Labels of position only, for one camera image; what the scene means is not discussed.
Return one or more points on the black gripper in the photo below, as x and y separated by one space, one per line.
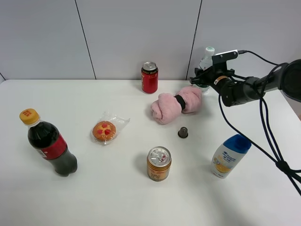
231 92

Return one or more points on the white shampoo bottle blue cap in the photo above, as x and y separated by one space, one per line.
229 154

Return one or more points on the clear water bottle green label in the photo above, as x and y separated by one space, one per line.
205 63

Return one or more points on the wrapped orange pastry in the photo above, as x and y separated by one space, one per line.
108 128

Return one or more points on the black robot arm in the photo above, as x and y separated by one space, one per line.
286 77

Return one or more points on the gold drink can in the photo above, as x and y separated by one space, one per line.
159 161

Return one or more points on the rolled pink towel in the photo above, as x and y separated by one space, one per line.
168 107

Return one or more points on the dark coffee capsule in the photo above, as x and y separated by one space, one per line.
183 132

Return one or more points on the red soda can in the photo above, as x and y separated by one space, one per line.
149 76

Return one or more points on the cola bottle yellow cap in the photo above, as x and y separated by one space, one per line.
46 139

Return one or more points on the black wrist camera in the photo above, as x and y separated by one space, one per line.
220 59

